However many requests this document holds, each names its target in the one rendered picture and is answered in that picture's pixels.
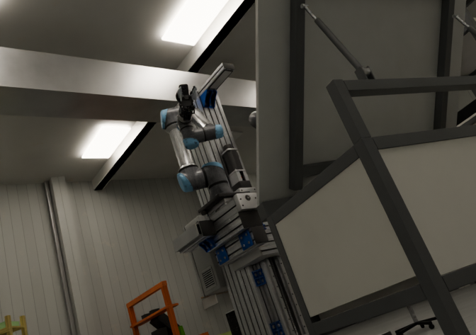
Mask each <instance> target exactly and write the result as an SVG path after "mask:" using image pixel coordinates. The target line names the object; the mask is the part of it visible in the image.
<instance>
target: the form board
mask: <svg viewBox="0 0 476 335"><path fill-rule="evenodd" d="M305 4H309V9H310V10H311V11H312V12H313V14H314V15H316V17H318V18H320V19H321V20H322V21H323V23H324V24H325V25H326V26H327V27H328V28H329V29H330V31H331V32H333V34H335V36H336V37H337V38H338V39H339V40H340V41H341V43H342V44H343V45H344V46H345V47H346V48H347V50H348V51H349V52H350V53H351V54H352V55H353V56H354V57H355V58H356V59H357V60H358V61H359V63H360V64H361V65H362V66H363V67H367V66H369V67H370V70H371V72H372V73H373V75H374V77H375V79H401V78H422V77H437V69H438V48H439V37H440V27H441V6H442V0H305ZM465 6H466V0H455V8H454V14H455V15H459V18H461V19H462V20H463V21H464V22H465ZM463 33H464V25H463V24H462V23H460V22H459V21H458V20H457V19H455V18H454V19H453V37H452V48H451V58H450V76H460V70H461V61H462V51H463ZM355 71H356V69H355V68H354V67H353V66H352V64H351V63H350V62H349V61H348V60H347V59H346V58H345V57H344V56H343V55H342V53H341V52H340V51H339V50H338V49H337V47H336V46H335V45H334V44H333V43H332V41H331V40H330V39H329V38H328V37H327V36H326V35H325V34H324V33H323V32H322V30H321V29H320V28H319V27H318V26H317V24H316V23H315V20H314V19H313V18H312V17H311V15H310V14H309V13H308V12H307V11H306V10H305V76H304V130H303V164H313V163H318V162H323V161H332V160H337V159H338V158H339V157H340V156H341V155H342V154H344V153H345V152H346V151H347V150H348V149H350V148H351V147H352V146H354V144H353V143H352V141H351V138H350V137H349V134H348V133H347V131H346V128H345V127H344V124H343V122H342V120H341V118H340V116H339V114H338V112H337V110H336V108H335V105H334V103H333V101H332V99H331V97H330V95H329V93H328V91H327V88H326V87H327V85H328V84H329V83H330V82H331V81H332V80H333V79H343V80H358V78H357V76H356V74H355ZM458 98H459V91H449V92H448V105H447V116H446V128H449V127H456V125H457V115H458ZM352 99H353V102H354V103H355V105H356V107H357V109H358V112H359V113H360V115H361V117H362V119H363V122H364V123H365V126H366V127H367V129H368V131H369V133H370V136H371V137H378V136H384V135H396V134H402V133H408V132H419V131H425V130H433V129H434V111H435V100H436V92H429V93H406V94H394V95H381V96H358V97H352ZM289 128H290V0H256V205H258V206H259V205H260V204H261V203H262V202H265V201H270V200H276V199H281V198H287V197H292V196H294V195H295V194H296V193H298V192H299V191H300V190H298V191H294V190H291V189H289Z"/></svg>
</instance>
